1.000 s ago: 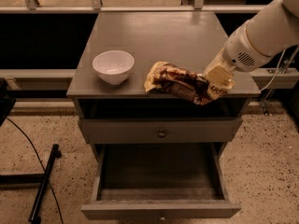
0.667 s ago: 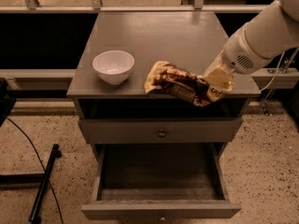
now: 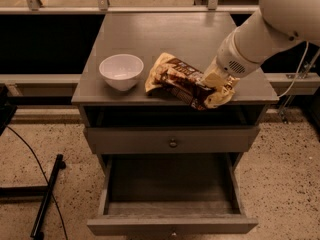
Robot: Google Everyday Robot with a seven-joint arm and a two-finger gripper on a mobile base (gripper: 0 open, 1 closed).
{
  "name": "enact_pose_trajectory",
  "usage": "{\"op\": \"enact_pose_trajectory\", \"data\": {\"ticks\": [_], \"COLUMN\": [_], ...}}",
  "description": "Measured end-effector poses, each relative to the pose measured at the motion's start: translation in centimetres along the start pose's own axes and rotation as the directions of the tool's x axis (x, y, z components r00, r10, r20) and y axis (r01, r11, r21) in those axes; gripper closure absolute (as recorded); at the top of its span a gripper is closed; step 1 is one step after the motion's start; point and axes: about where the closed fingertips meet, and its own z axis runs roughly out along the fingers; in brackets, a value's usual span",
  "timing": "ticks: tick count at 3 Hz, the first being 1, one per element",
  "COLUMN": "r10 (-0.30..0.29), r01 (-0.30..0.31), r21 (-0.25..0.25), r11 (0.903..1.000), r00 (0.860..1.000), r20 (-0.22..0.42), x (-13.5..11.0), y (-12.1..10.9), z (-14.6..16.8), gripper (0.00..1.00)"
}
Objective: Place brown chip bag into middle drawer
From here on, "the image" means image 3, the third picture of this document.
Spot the brown chip bag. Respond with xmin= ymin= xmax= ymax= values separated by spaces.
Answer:
xmin=145 ymin=53 xmax=239 ymax=111

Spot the black cable on floor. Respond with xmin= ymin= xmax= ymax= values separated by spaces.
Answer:
xmin=6 ymin=125 xmax=69 ymax=240

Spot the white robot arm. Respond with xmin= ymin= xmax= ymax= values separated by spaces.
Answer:
xmin=202 ymin=0 xmax=320 ymax=87

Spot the grey middle drawer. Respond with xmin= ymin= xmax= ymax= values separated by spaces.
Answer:
xmin=84 ymin=126 xmax=259 ymax=155

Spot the black floor stand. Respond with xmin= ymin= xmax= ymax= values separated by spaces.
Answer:
xmin=0 ymin=154 xmax=66 ymax=240

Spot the grey wooden drawer cabinet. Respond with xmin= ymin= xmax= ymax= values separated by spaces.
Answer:
xmin=72 ymin=12 xmax=277 ymax=164

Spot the white ceramic bowl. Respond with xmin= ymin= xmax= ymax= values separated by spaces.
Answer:
xmin=99 ymin=54 xmax=144 ymax=91

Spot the metal railing frame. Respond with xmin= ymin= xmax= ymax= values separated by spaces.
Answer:
xmin=0 ymin=0 xmax=264 ymax=16

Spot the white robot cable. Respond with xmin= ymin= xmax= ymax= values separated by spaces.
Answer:
xmin=278 ymin=41 xmax=310 ymax=99

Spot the open grey bottom drawer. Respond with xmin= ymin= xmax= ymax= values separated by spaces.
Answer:
xmin=88 ymin=153 xmax=258 ymax=236

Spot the round metal drawer knob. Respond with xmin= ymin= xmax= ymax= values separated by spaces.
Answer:
xmin=169 ymin=139 xmax=178 ymax=148

